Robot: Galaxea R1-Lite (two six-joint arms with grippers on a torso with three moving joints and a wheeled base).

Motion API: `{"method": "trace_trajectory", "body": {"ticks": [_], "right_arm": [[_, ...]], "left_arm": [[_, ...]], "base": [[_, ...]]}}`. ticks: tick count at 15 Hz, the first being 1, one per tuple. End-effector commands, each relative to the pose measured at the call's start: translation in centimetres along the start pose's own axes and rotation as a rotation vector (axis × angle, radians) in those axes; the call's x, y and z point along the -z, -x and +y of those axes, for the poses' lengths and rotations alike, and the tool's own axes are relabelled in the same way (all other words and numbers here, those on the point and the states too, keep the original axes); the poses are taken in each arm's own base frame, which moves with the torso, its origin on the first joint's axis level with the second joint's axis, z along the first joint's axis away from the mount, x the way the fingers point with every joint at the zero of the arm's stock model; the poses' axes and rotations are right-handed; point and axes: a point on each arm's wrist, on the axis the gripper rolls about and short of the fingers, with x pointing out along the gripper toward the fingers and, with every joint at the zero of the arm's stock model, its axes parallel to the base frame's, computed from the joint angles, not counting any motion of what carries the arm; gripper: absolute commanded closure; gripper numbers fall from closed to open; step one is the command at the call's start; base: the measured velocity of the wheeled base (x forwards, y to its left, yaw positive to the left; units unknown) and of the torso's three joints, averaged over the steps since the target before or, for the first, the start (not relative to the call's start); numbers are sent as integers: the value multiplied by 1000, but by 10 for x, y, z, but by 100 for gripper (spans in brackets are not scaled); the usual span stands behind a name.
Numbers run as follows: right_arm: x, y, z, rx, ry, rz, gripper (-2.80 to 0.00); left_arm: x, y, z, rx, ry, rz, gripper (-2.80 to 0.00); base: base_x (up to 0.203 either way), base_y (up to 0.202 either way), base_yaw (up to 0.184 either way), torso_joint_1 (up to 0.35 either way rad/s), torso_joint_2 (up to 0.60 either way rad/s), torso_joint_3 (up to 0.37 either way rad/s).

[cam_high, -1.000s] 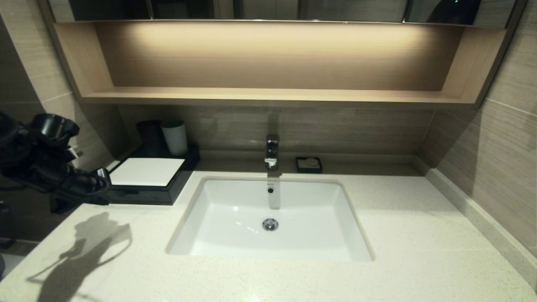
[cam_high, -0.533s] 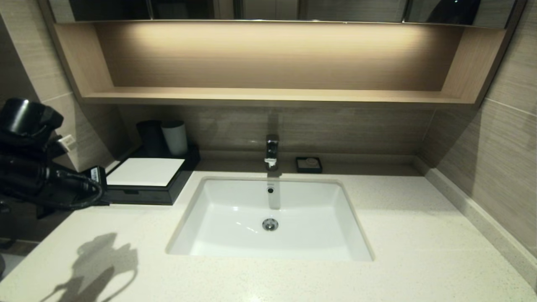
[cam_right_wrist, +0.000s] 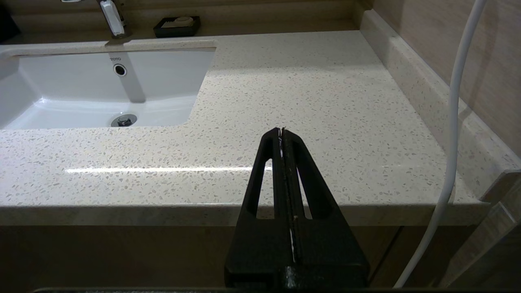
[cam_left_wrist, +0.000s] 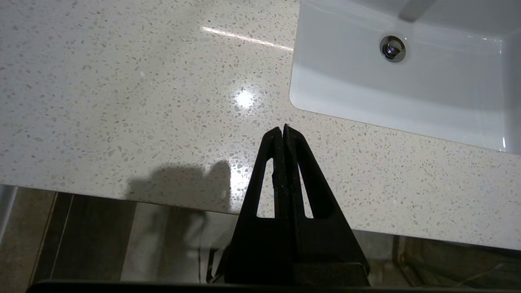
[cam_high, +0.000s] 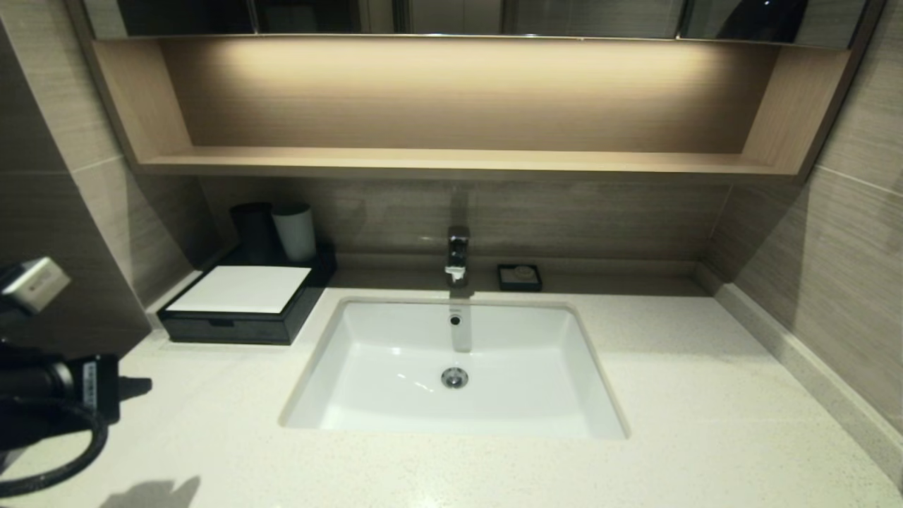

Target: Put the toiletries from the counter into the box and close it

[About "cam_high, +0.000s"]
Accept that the black box drawer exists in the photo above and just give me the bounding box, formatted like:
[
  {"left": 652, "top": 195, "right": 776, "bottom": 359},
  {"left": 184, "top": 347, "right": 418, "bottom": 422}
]
[{"left": 157, "top": 309, "right": 291, "bottom": 346}]

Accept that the black box housing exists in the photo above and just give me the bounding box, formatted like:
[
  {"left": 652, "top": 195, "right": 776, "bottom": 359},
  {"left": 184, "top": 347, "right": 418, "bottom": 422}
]
[{"left": 159, "top": 243, "right": 338, "bottom": 346}]

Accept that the white rectangular sheet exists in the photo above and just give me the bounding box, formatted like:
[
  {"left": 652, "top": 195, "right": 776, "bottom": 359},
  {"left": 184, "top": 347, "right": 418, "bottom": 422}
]
[{"left": 166, "top": 266, "right": 313, "bottom": 315}]

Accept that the black cup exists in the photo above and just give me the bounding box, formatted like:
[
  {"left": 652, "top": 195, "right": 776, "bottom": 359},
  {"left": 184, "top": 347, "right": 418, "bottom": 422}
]
[{"left": 230, "top": 202, "right": 279, "bottom": 265}]

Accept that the white cup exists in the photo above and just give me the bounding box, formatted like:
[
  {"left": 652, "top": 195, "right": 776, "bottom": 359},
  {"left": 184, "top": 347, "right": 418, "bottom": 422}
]
[{"left": 272, "top": 204, "right": 317, "bottom": 262}]

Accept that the chrome faucet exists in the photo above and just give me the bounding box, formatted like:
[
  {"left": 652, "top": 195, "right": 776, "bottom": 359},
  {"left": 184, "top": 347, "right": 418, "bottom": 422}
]
[{"left": 444, "top": 226, "right": 471, "bottom": 288}]

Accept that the white sink basin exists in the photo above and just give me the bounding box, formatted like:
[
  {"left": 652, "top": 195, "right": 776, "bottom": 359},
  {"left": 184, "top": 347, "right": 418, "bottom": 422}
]
[{"left": 279, "top": 295, "right": 629, "bottom": 440}]

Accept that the black soap dish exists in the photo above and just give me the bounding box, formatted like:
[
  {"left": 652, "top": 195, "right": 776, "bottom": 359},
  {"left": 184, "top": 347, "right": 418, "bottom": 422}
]
[{"left": 497, "top": 264, "right": 543, "bottom": 292}]

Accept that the mirror cabinet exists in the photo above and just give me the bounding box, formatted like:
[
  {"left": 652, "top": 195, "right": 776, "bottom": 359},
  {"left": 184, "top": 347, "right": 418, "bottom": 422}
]
[{"left": 74, "top": 0, "right": 872, "bottom": 44}]

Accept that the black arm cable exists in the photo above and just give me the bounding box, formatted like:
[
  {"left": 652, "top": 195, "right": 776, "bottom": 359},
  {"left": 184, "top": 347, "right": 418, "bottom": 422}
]
[{"left": 0, "top": 395, "right": 110, "bottom": 498}]

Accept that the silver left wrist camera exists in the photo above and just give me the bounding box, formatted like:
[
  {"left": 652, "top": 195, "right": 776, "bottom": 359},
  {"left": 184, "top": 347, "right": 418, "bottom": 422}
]
[{"left": 0, "top": 257, "right": 72, "bottom": 315}]

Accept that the wooden wall shelf niche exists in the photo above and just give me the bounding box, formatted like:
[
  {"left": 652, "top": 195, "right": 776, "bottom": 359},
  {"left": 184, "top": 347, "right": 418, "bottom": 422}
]
[{"left": 65, "top": 34, "right": 886, "bottom": 184}]

